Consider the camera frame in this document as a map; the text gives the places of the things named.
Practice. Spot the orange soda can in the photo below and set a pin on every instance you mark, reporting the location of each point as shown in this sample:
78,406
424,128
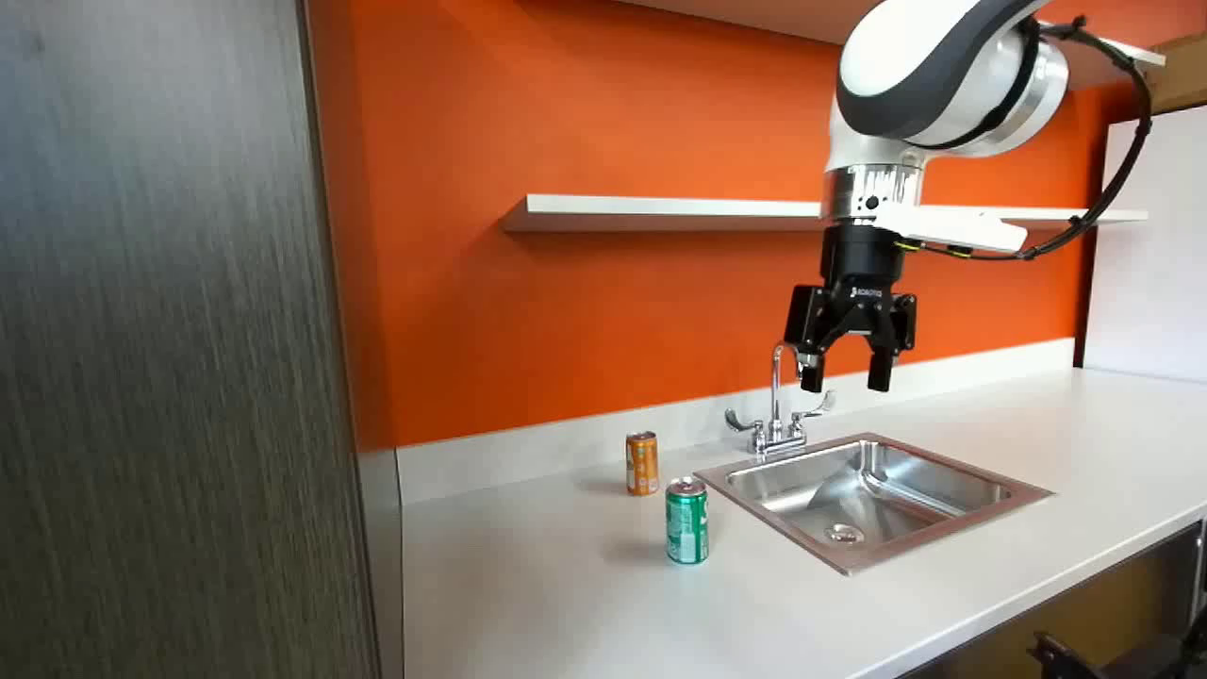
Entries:
643,462

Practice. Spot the white backsplash strip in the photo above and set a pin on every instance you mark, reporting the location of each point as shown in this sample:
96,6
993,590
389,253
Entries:
566,440

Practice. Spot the high wall shelf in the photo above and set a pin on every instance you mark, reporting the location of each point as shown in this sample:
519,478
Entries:
767,16

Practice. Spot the dark wood cabinet panel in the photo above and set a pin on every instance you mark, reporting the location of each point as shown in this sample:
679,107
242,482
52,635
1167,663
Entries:
165,341

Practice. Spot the long white wall shelf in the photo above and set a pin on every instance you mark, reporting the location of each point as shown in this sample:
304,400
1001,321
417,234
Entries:
653,214

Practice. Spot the stainless steel sink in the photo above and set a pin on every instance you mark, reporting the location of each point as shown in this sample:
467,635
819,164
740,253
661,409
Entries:
869,496

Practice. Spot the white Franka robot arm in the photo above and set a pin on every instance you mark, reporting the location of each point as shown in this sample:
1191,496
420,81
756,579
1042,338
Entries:
936,62

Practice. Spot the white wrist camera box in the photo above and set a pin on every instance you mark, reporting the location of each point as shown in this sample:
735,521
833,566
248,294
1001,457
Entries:
964,230

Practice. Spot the green soda can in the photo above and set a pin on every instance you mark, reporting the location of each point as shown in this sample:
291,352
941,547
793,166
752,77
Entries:
687,521

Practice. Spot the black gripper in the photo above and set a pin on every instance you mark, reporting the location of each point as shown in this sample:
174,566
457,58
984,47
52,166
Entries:
857,283

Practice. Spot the white board panel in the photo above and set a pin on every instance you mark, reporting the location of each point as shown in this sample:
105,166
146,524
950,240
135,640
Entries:
1151,247

